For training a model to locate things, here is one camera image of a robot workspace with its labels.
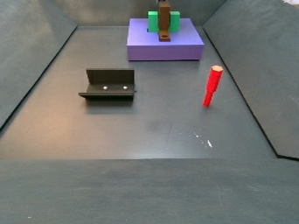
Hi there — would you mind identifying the brown L-shaped block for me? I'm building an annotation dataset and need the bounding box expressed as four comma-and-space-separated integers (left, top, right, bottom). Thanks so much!
157, 0, 171, 42

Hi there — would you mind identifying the left green block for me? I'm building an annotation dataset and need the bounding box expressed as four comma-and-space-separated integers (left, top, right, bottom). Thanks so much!
147, 11, 159, 32

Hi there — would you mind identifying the purple base block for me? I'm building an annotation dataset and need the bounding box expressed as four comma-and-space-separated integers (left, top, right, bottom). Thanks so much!
125, 18, 204, 61

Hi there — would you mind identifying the red stepped peg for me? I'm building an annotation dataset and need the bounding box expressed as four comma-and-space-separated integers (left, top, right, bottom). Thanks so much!
203, 66, 223, 107

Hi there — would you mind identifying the black angle bracket fixture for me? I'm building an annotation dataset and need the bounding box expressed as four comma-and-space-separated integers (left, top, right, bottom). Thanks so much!
78, 68, 136, 99

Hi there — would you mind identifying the right green block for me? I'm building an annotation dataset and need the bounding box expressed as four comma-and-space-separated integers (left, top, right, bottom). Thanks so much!
169, 11, 180, 32

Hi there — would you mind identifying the green block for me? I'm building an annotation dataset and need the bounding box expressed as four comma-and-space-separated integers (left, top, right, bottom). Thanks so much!
169, 11, 180, 32
147, 11, 159, 32

